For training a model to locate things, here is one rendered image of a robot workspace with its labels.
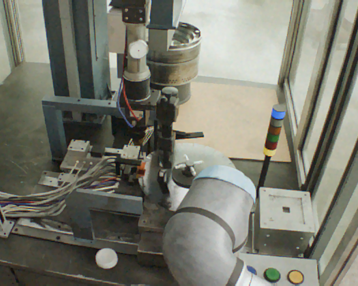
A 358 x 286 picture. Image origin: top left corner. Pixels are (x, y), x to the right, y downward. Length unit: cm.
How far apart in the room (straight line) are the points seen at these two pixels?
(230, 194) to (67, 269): 80
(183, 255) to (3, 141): 140
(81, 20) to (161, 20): 41
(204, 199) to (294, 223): 69
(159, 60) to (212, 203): 122
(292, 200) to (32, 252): 90
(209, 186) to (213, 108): 133
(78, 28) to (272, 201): 102
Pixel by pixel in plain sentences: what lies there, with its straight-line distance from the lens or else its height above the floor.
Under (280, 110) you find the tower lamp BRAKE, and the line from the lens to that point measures 130.
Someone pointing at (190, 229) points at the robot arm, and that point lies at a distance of 60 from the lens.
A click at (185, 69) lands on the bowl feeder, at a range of 183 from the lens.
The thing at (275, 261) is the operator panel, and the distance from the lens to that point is 120.
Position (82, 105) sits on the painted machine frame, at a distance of 148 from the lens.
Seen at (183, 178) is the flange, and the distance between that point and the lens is 128.
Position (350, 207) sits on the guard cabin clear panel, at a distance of 113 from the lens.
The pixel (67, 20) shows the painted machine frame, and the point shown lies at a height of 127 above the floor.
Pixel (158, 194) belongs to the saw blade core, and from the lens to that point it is 124.
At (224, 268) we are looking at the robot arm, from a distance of 60.
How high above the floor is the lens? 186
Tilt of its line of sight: 39 degrees down
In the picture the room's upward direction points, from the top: 3 degrees clockwise
